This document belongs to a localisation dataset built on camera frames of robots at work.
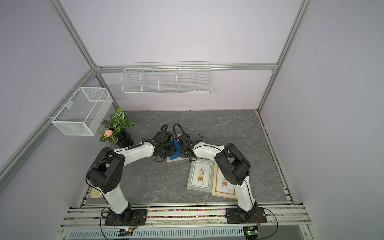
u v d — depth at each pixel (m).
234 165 0.51
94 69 0.92
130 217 0.71
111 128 0.80
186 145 0.75
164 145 0.79
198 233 1.58
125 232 0.72
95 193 0.81
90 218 0.75
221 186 0.83
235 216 0.74
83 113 0.84
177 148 0.87
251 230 0.72
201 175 0.87
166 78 1.00
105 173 0.48
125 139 0.93
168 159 0.90
